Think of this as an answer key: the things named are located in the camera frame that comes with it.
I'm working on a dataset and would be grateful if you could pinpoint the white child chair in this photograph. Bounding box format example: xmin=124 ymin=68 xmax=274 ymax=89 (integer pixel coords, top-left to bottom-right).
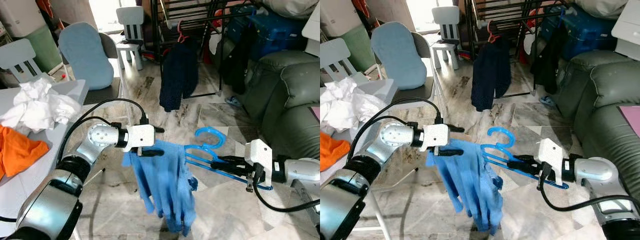
xmin=115 ymin=6 xmax=146 ymax=71
xmin=430 ymin=6 xmax=461 ymax=71

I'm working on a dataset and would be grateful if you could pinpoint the black metal drying rack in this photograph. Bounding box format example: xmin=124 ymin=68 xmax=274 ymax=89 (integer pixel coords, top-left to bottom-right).
xmin=462 ymin=0 xmax=583 ymax=99
xmin=150 ymin=0 xmax=273 ymax=99

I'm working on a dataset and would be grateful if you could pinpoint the orange shirt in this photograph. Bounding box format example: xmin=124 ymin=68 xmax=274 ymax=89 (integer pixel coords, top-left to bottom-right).
xmin=0 ymin=124 xmax=51 ymax=181
xmin=320 ymin=130 xmax=352 ymax=172

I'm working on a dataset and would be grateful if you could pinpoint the blue suitcase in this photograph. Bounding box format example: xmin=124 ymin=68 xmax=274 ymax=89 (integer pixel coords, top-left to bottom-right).
xmin=539 ymin=5 xmax=619 ymax=62
xmin=226 ymin=5 xmax=309 ymax=62

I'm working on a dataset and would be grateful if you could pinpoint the blue cloth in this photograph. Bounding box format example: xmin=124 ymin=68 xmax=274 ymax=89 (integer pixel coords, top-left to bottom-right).
xmin=424 ymin=138 xmax=505 ymax=236
xmin=122 ymin=138 xmax=200 ymax=237

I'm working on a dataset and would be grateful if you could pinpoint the light blue cushion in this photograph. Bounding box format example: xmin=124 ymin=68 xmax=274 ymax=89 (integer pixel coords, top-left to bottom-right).
xmin=370 ymin=21 xmax=428 ymax=91
xmin=58 ymin=21 xmax=115 ymax=91

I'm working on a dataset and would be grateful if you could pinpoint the pale blue folding table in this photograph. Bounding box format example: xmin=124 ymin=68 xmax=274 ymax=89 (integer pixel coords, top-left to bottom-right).
xmin=320 ymin=77 xmax=397 ymax=240
xmin=0 ymin=78 xmax=91 ymax=240

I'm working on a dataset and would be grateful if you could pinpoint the navy garment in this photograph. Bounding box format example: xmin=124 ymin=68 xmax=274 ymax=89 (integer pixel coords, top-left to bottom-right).
xmin=159 ymin=39 xmax=200 ymax=113
xmin=471 ymin=39 xmax=512 ymax=113

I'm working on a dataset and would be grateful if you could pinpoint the black hanging garment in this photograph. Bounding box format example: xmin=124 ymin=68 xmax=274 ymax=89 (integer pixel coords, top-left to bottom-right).
xmin=529 ymin=24 xmax=569 ymax=96
xmin=218 ymin=24 xmax=259 ymax=96

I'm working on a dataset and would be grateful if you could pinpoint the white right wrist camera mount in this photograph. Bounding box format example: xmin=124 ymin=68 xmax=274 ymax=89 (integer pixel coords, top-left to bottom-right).
xmin=537 ymin=138 xmax=569 ymax=184
xmin=243 ymin=138 xmax=277 ymax=187

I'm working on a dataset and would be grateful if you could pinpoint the green leather sofa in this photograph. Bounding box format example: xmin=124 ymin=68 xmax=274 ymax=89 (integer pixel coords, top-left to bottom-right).
xmin=554 ymin=49 xmax=640 ymax=201
xmin=239 ymin=49 xmax=321 ymax=162

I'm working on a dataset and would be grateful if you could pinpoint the pink hanger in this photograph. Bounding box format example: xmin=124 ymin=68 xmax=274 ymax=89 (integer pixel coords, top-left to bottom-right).
xmin=175 ymin=20 xmax=191 ymax=46
xmin=487 ymin=20 xmax=502 ymax=46

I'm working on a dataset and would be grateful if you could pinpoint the white appliance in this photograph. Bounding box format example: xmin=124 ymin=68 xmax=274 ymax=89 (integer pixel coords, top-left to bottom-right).
xmin=320 ymin=0 xmax=362 ymax=38
xmin=0 ymin=0 xmax=49 ymax=39

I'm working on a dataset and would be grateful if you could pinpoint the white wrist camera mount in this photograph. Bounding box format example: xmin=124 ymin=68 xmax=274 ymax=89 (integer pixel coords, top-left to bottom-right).
xmin=121 ymin=123 xmax=157 ymax=154
xmin=243 ymin=138 xmax=277 ymax=187
xmin=537 ymin=138 xmax=569 ymax=184
xmin=418 ymin=123 xmax=451 ymax=152

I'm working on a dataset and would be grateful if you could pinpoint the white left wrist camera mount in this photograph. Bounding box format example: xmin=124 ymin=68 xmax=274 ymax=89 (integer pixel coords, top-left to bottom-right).
xmin=121 ymin=123 xmax=157 ymax=154
xmin=418 ymin=123 xmax=451 ymax=152

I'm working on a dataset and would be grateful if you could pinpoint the white crumpled cloth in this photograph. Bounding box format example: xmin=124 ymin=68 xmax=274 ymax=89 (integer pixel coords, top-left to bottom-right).
xmin=0 ymin=77 xmax=82 ymax=134
xmin=320 ymin=77 xmax=389 ymax=134

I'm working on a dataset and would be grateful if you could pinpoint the white box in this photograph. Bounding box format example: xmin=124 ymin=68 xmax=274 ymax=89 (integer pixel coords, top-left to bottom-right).
xmin=610 ymin=0 xmax=640 ymax=62
xmin=301 ymin=4 xmax=321 ymax=57

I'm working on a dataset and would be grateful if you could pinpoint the white pillow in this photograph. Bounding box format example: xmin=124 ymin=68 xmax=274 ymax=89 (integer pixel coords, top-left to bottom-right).
xmin=574 ymin=0 xmax=631 ymax=21
xmin=261 ymin=0 xmax=321 ymax=21

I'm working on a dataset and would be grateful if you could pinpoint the green plastic bin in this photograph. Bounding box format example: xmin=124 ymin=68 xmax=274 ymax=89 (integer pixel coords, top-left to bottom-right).
xmin=24 ymin=25 xmax=64 ymax=74
xmin=345 ymin=25 xmax=373 ymax=71

